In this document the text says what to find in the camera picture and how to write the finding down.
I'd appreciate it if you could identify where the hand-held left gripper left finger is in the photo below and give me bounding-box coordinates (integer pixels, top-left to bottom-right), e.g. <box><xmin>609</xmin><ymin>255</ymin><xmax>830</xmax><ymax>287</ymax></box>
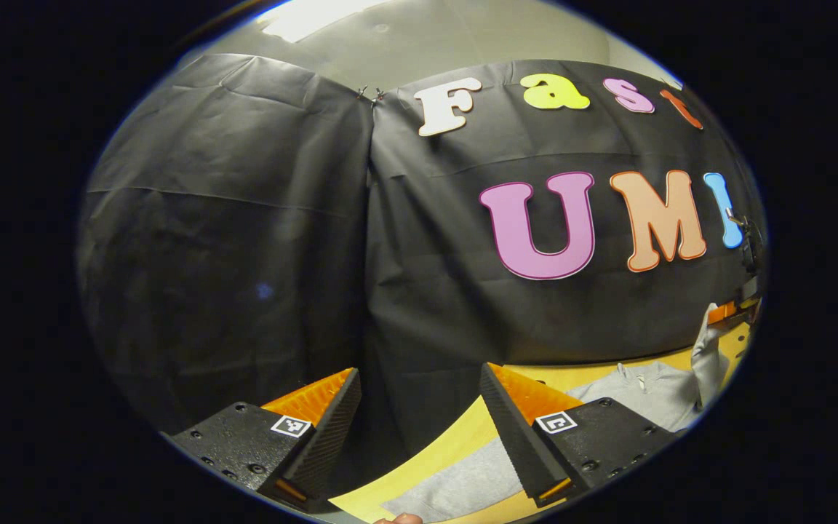
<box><xmin>161</xmin><ymin>368</ymin><xmax>362</xmax><ymax>510</ymax></box>

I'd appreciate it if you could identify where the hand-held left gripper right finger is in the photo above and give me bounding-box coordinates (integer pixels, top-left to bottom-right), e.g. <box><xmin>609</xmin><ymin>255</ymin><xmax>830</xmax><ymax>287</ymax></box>
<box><xmin>479</xmin><ymin>362</ymin><xmax>682</xmax><ymax>509</ymax></box>

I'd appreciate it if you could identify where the grey sweatshirt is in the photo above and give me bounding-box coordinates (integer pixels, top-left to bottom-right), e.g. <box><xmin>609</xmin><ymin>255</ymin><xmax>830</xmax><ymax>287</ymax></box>
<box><xmin>381</xmin><ymin>302</ymin><xmax>731</xmax><ymax>523</ymax></box>

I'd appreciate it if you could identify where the black backdrop cloth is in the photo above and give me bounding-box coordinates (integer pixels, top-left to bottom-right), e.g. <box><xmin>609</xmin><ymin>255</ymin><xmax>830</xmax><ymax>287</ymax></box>
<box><xmin>77</xmin><ymin>52</ymin><xmax>767</xmax><ymax>496</ymax></box>

